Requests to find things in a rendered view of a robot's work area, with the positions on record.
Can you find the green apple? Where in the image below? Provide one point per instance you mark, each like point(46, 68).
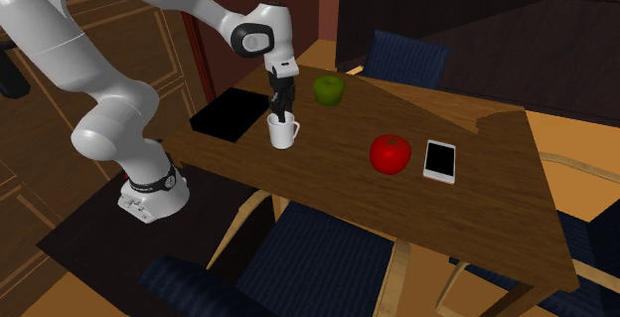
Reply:
point(329, 91)

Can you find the blue chair with wooden frame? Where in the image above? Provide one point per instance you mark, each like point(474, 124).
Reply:
point(576, 277)
point(404, 61)
point(310, 267)

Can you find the white phone with black screen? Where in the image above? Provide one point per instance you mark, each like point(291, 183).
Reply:
point(440, 160)

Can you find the dark robot stand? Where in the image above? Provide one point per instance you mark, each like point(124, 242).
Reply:
point(126, 253)

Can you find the white mug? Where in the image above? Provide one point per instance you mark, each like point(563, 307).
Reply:
point(283, 134)

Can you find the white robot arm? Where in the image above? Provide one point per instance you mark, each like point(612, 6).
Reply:
point(111, 107)

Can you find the dark counter with stone top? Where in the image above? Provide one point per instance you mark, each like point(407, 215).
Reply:
point(508, 40)

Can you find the red tomato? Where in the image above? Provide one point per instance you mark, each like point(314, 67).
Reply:
point(390, 155)

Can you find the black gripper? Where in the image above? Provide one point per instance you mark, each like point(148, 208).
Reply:
point(281, 84)

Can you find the flat black box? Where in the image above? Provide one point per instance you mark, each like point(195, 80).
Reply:
point(227, 115)

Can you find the wooden table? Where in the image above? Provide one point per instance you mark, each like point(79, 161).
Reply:
point(339, 195)

